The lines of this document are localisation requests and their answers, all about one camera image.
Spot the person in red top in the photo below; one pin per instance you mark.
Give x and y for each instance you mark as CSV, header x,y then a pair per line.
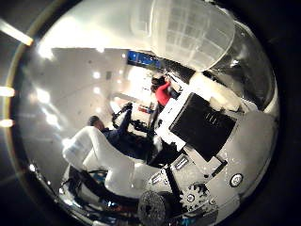
x,y
163,92

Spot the person in dark blue top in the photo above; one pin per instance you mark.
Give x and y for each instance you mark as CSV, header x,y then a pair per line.
x,y
110,135

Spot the blue wall banner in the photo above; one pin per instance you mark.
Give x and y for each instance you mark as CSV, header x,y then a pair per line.
x,y
144,59

